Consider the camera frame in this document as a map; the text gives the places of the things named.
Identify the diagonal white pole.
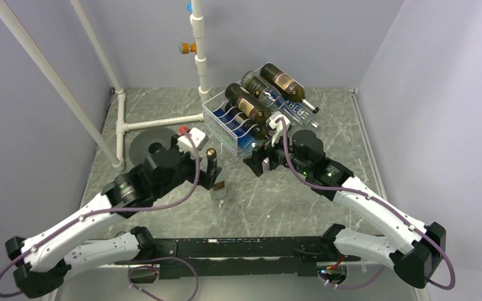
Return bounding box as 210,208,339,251
0,1,124,171

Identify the white PVC pipe frame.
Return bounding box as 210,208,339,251
70,0,211,169

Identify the dark green wine bottle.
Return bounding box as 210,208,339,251
225,103,269,141

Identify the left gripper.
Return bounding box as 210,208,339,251
154,135,222,199

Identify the orange nozzle on pipe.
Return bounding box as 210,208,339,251
179,43,197,55

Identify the blue clip on pipe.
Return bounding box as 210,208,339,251
186,1,193,13

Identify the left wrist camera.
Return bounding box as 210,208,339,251
176,126,208,152

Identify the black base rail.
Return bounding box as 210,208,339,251
112,235,392,280

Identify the white wire wine rack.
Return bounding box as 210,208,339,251
201,62,306,158

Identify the blue glass bottle silver cap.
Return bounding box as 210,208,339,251
262,90,319,129

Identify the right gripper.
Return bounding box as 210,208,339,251
243,128,310,176

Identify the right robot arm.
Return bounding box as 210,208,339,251
243,130,446,288

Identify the dark wine bottle brown label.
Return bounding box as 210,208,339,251
259,63,319,114

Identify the clear glass bottle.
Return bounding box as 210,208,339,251
241,71,292,120

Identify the blue bottle in rack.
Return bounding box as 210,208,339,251
212,108,261,157

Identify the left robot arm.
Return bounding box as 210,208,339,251
5,147,222,298

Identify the grey round perforated disc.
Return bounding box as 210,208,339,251
129,127,176,166

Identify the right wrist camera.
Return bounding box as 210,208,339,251
267,112,291,146

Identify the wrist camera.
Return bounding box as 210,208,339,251
176,126,208,152
267,112,291,146

